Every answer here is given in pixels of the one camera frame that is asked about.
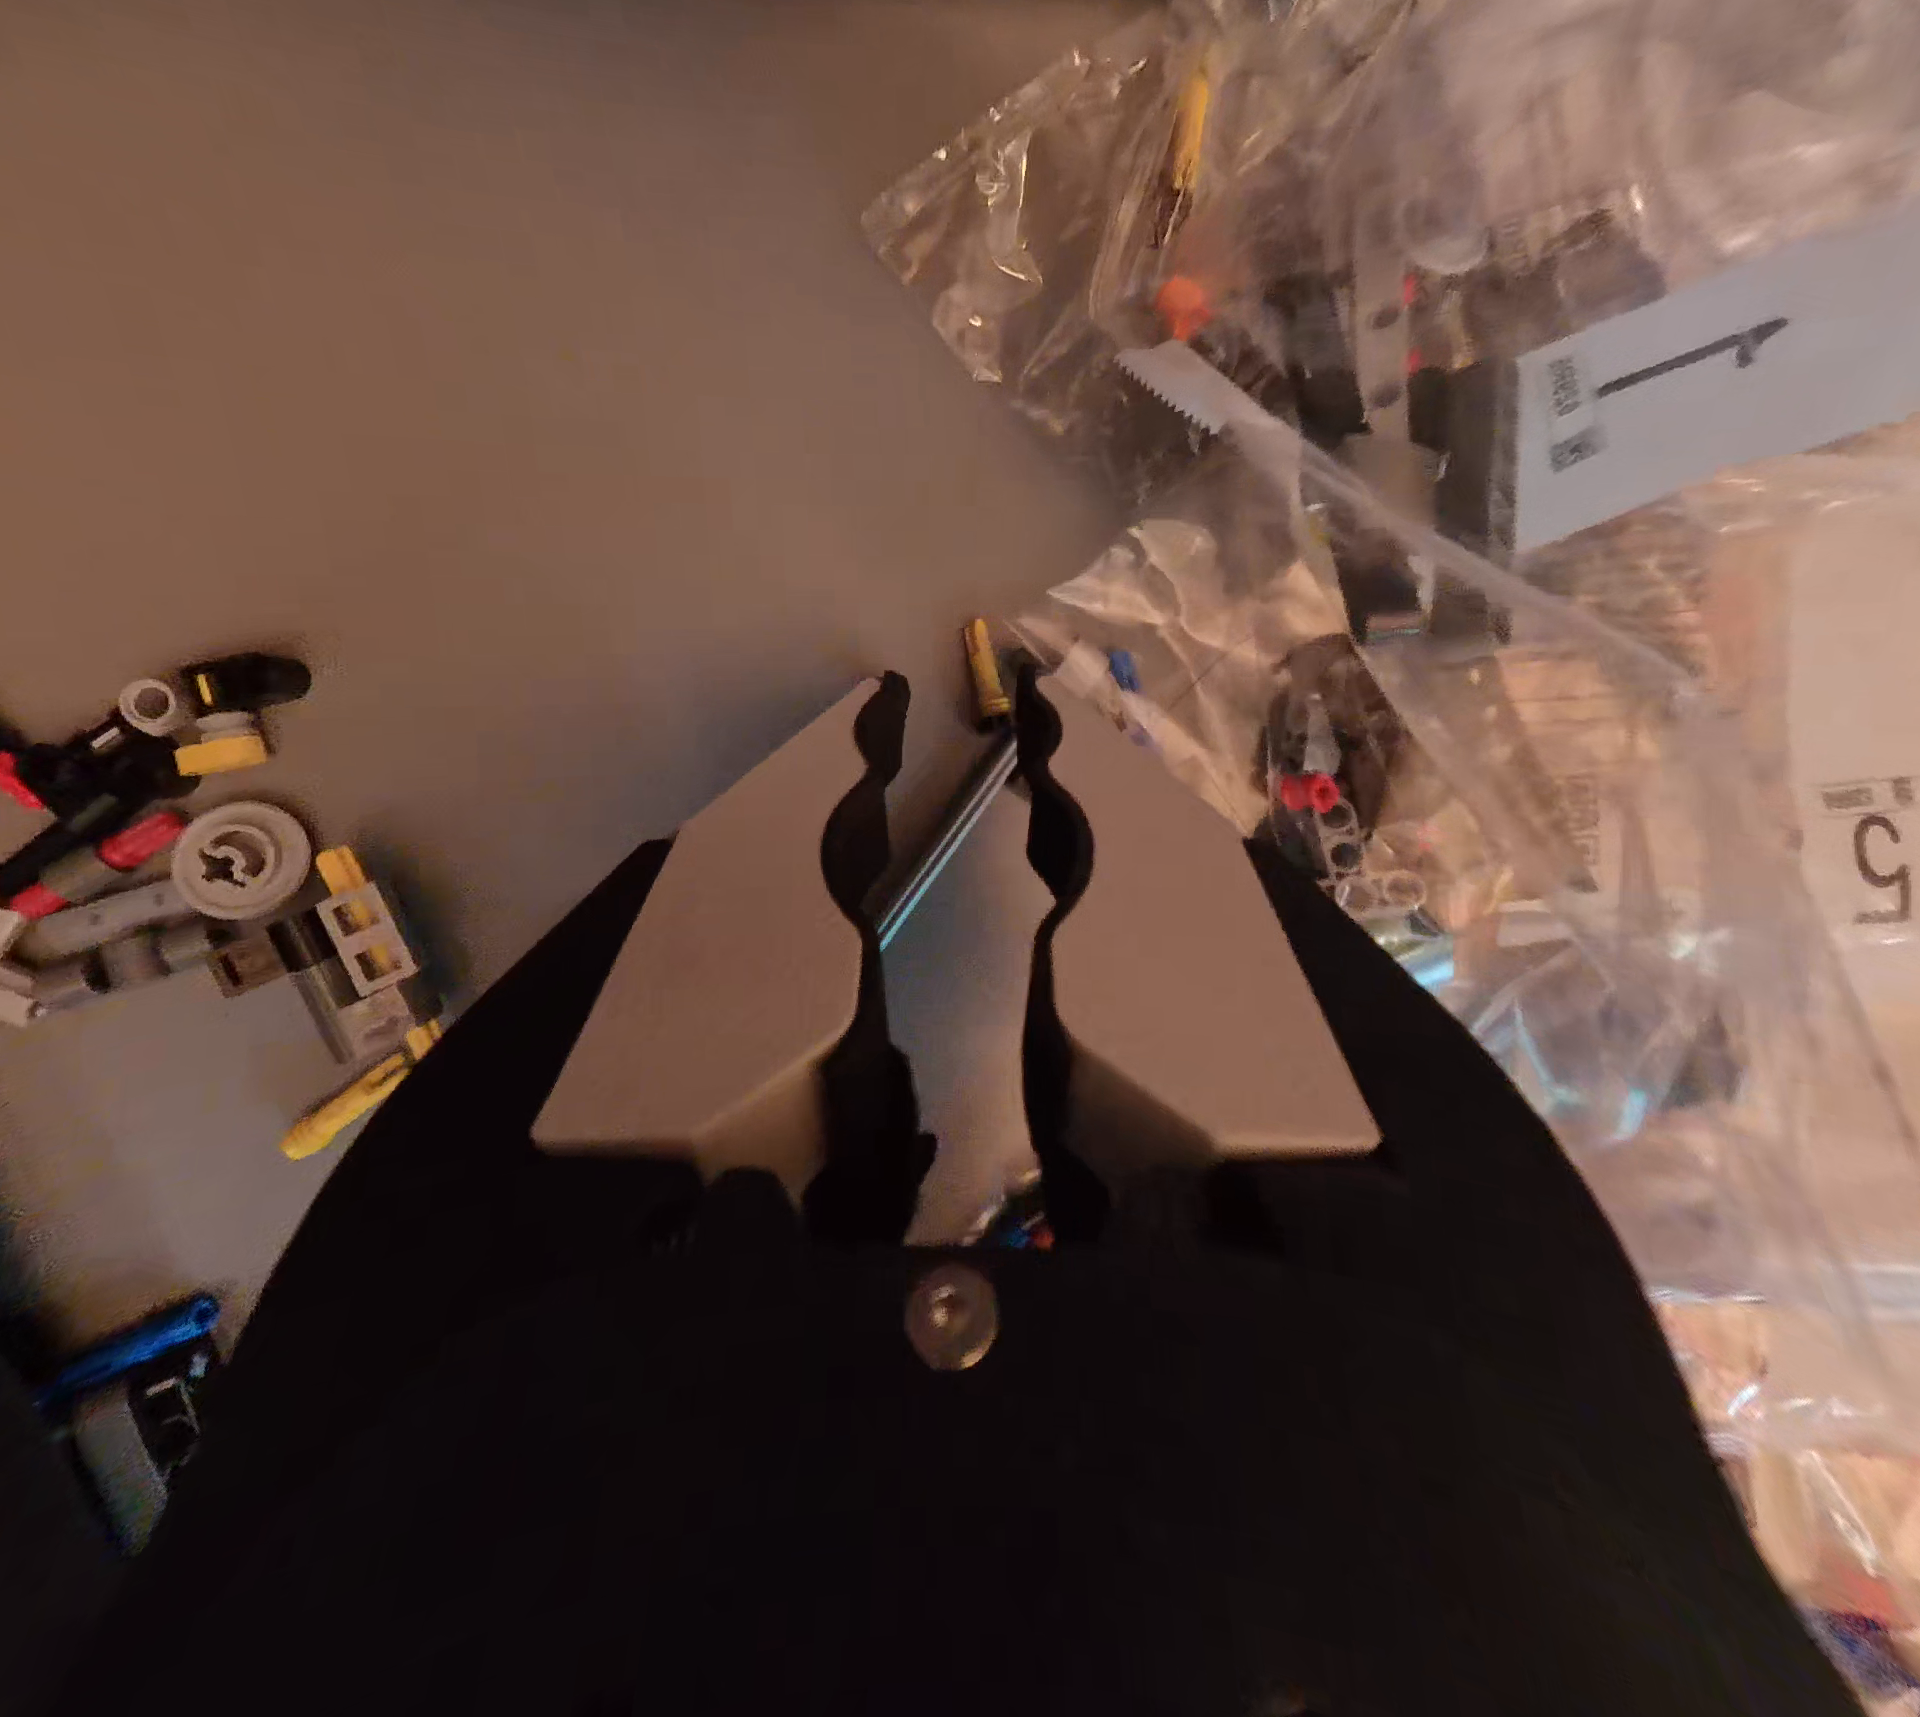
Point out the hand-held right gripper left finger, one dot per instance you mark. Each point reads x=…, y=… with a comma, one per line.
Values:
x=721, y=984

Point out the grey yellow lego connector assembly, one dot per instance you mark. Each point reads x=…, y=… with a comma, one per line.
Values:
x=361, y=954

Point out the yellow black lego pin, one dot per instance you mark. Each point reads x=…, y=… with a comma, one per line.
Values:
x=982, y=668

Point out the pile of clear lego bags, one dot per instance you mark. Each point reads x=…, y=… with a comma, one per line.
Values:
x=1650, y=96

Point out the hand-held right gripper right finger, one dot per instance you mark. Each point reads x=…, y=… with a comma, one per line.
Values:
x=1200, y=997

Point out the blue lego axle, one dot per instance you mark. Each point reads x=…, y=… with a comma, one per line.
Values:
x=134, y=1350

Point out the grey lego pulley wheel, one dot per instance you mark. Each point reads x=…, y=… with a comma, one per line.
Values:
x=285, y=877

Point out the yellow lego axle pin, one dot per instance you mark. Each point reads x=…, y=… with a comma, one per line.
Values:
x=353, y=1100

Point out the black yellow lego connector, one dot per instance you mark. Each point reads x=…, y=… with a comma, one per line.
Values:
x=249, y=679

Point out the large clear bag white label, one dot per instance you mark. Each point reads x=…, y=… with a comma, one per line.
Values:
x=1860, y=697

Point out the light grey lego bush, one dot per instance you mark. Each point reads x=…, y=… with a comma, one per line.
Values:
x=127, y=708

